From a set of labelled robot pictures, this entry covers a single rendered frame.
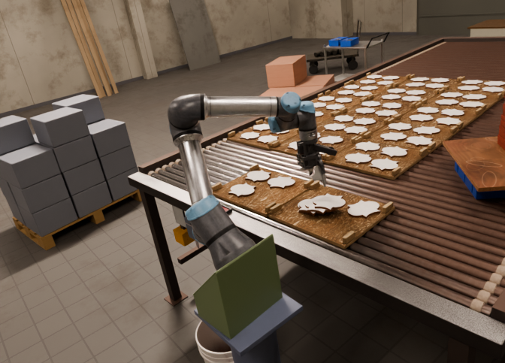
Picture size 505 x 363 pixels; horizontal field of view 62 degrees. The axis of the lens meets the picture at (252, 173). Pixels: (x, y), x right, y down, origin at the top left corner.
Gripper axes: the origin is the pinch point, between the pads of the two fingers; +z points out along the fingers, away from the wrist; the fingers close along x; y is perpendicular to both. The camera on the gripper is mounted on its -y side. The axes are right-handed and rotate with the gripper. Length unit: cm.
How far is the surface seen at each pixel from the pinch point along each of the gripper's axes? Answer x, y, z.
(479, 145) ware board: 7, -78, 2
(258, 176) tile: -43.1, 14.7, 8.7
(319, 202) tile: 6.6, 3.8, 6.4
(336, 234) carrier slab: 23.7, 5.4, 12.5
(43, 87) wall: -910, 247, 29
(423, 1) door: -793, -674, -3
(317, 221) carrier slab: 11.4, 7.5, 12.0
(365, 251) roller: 36.4, 0.4, 15.1
